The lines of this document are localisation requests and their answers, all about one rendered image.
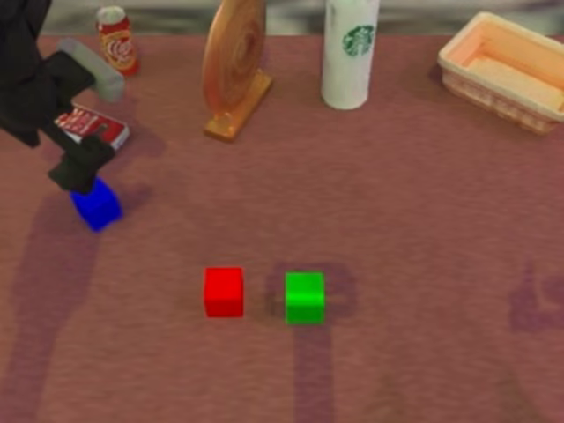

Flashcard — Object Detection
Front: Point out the blue cube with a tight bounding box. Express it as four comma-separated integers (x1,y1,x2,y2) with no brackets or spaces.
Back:
70,176,123,233

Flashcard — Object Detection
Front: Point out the red cube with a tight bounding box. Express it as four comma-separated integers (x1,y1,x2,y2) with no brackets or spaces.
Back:
204,266,245,318

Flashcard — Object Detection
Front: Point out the green cube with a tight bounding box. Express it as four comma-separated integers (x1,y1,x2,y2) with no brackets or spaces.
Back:
284,271,326,326

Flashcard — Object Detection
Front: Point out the red and white box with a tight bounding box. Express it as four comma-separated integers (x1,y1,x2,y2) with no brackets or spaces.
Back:
55,104,130,151

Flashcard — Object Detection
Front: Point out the red soda can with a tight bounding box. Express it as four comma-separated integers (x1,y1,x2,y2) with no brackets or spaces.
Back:
96,5,141,78

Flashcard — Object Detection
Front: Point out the round wooden disc stand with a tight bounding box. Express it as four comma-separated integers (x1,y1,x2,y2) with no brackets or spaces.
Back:
202,0,274,144

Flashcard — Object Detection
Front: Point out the white Starbucks tumbler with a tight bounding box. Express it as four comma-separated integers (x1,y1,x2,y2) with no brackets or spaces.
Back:
320,0,381,111

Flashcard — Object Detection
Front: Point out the cream plastic basket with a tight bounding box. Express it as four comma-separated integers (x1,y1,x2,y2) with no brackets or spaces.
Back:
437,11,564,137

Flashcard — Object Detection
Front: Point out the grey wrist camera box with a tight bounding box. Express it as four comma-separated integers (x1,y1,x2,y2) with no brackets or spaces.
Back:
56,38,127,103

